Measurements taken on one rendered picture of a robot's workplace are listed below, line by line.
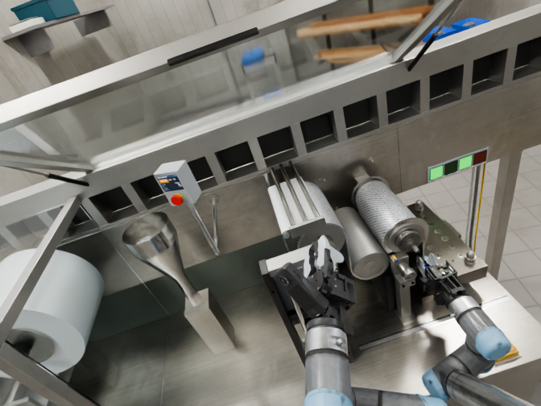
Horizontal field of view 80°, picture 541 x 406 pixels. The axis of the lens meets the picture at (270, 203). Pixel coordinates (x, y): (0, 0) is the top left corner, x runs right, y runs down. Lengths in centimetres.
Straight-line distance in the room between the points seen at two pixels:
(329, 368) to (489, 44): 112
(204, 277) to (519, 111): 139
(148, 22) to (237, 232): 600
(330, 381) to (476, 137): 113
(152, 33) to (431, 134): 616
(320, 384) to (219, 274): 94
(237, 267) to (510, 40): 127
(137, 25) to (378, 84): 620
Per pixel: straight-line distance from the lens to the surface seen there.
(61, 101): 66
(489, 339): 102
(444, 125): 136
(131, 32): 713
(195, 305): 121
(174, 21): 687
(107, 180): 120
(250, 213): 124
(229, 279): 147
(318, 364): 60
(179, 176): 78
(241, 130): 109
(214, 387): 135
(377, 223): 109
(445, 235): 140
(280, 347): 132
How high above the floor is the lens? 202
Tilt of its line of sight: 35 degrees down
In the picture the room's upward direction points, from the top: 20 degrees counter-clockwise
